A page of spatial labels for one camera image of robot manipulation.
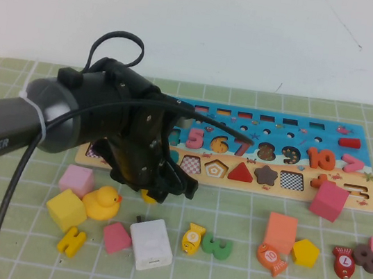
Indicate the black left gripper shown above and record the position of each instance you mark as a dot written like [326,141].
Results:
[139,146]

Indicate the yellow number six piece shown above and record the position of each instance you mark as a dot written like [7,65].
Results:
[146,197]

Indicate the teal heart piece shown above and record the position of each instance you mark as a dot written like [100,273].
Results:
[174,157]

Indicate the pink number five piece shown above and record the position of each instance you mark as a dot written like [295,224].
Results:
[193,133]

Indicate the green number three piece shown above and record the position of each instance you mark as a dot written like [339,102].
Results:
[208,242]

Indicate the pink trapezoid piece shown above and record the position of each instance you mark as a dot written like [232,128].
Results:
[116,238]

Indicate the red triangle piece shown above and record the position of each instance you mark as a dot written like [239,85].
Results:
[240,174]

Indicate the brown star piece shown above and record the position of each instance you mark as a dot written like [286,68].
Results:
[265,175]

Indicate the yellow letter H piece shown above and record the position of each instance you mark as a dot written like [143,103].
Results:
[71,241]

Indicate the colourful wooden puzzle board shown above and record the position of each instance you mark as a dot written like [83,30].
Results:
[278,139]

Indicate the orange number ten piece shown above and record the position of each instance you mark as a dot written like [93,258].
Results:
[311,158]

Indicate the orange plus sign piece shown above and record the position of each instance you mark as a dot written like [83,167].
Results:
[316,182]

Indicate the yellow pentagon piece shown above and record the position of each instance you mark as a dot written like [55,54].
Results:
[304,252]

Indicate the pink greater-than sign piece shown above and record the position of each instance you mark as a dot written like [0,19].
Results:
[356,164]

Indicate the brown number eight piece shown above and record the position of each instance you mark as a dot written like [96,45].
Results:
[367,256]

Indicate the yellow fish number nine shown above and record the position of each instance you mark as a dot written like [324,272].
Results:
[191,238]

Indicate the white USB charger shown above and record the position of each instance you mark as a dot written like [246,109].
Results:
[151,244]

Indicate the yellow rubber duck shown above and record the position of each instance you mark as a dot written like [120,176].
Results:
[101,204]

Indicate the light pink wooden cube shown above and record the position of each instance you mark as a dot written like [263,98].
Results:
[77,179]

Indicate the yellow wooden cube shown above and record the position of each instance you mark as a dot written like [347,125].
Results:
[65,209]

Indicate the orange square block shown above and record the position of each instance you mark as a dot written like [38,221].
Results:
[280,230]

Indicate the orange fish number ten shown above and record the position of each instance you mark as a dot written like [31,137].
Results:
[269,255]

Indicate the dark pink wooden cube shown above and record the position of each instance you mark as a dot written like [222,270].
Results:
[328,202]

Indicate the red fish number seven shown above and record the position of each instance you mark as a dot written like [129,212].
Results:
[344,261]

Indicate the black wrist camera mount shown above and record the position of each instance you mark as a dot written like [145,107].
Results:
[129,76]

